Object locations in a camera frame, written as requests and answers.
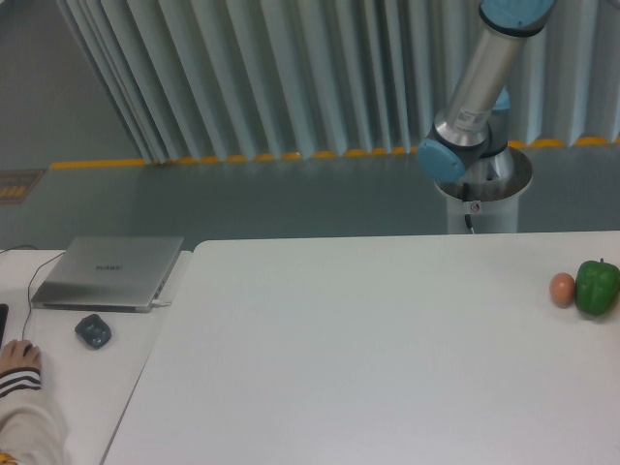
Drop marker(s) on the person's hand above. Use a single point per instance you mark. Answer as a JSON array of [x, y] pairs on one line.
[[12, 357]]

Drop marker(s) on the white sleeved forearm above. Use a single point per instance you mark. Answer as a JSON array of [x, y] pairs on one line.
[[32, 430]]

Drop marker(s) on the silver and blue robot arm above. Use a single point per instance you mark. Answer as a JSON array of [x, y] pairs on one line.
[[474, 123]]

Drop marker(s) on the green bell pepper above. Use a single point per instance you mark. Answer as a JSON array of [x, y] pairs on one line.
[[597, 287]]

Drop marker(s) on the black phone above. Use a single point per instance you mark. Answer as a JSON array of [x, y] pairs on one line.
[[4, 312]]

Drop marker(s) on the black earbuds case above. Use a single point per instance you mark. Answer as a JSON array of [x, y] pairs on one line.
[[93, 331]]

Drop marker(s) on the silver closed laptop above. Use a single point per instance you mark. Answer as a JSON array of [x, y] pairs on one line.
[[109, 273]]

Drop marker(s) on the white laptop plug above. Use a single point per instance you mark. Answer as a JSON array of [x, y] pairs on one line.
[[160, 304]]

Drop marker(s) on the white folded partition screen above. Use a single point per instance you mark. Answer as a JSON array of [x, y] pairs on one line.
[[228, 79]]

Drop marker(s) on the brown egg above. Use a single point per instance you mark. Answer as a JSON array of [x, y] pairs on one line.
[[562, 289]]

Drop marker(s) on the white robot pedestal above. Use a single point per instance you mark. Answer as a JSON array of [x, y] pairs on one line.
[[486, 198]]

